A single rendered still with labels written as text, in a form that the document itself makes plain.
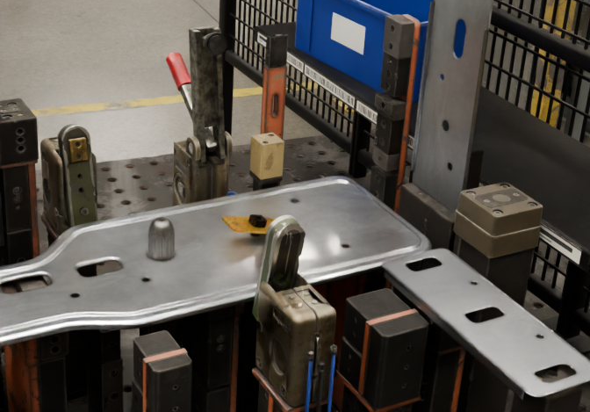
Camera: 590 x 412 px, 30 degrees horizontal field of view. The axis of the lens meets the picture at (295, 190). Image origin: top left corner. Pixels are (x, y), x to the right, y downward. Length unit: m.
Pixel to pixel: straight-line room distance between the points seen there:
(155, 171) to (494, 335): 1.12
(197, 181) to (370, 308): 0.32
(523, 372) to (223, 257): 0.38
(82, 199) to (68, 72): 3.28
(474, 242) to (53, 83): 3.33
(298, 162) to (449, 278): 0.99
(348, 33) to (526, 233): 0.55
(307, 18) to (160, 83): 2.72
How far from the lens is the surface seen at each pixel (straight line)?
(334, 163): 2.29
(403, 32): 1.55
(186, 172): 1.47
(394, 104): 1.59
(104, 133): 4.10
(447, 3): 1.42
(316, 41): 1.87
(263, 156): 1.46
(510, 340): 1.23
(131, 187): 2.15
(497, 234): 1.36
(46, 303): 1.24
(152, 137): 4.07
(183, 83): 1.49
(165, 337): 1.19
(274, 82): 1.48
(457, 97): 1.42
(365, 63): 1.77
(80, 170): 1.40
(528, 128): 1.69
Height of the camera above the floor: 1.67
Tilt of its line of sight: 27 degrees down
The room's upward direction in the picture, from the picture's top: 4 degrees clockwise
